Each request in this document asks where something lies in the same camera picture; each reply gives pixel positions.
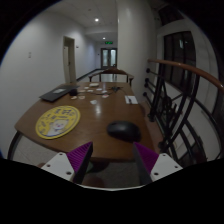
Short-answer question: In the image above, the white notepad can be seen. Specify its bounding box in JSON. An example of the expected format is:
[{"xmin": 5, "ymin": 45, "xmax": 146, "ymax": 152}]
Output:
[{"xmin": 124, "ymin": 95, "xmax": 139, "ymax": 106}]

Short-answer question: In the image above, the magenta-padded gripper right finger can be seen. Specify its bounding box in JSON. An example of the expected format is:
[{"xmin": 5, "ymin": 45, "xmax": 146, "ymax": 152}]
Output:
[{"xmin": 132, "ymin": 141, "xmax": 184, "ymax": 186}]

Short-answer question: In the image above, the black cable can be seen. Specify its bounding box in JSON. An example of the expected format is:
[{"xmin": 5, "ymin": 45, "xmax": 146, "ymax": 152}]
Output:
[{"xmin": 105, "ymin": 85, "xmax": 126, "ymax": 96}]

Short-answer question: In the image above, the glass double door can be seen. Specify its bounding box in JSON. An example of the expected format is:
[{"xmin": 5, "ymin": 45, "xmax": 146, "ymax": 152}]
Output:
[{"xmin": 100, "ymin": 47, "xmax": 118, "ymax": 69}]

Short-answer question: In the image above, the black railing with wooden handrail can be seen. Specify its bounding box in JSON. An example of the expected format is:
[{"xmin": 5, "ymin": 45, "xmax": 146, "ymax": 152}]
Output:
[{"xmin": 142, "ymin": 58, "xmax": 224, "ymax": 168}]

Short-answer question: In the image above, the white side door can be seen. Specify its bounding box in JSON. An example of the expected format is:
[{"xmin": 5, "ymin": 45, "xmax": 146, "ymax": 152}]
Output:
[{"xmin": 62, "ymin": 35, "xmax": 78, "ymax": 84}]

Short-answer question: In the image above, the dark window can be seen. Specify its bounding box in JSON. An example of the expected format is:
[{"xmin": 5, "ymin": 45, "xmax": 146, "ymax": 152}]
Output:
[{"xmin": 162, "ymin": 31, "xmax": 198, "ymax": 93}]

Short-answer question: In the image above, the black computer mouse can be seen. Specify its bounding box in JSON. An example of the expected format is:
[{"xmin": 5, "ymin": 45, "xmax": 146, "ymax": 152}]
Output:
[{"xmin": 106, "ymin": 120, "xmax": 142, "ymax": 144}]

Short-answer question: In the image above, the round yellow printed mouse pad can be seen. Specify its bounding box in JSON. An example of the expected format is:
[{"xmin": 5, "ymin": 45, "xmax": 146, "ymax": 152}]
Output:
[{"xmin": 35, "ymin": 105, "xmax": 82, "ymax": 140}]

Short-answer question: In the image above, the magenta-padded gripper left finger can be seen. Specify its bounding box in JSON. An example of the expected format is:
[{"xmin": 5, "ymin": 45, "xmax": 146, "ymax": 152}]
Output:
[{"xmin": 41, "ymin": 141, "xmax": 94, "ymax": 185}]

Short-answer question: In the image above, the black closed laptop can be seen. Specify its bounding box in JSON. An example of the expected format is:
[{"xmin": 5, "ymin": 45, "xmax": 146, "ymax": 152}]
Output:
[{"xmin": 38, "ymin": 83, "xmax": 80, "ymax": 103}]

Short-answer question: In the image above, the wooden armchair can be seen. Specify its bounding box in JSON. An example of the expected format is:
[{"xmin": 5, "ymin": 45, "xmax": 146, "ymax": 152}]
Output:
[{"xmin": 87, "ymin": 67, "xmax": 135, "ymax": 88}]

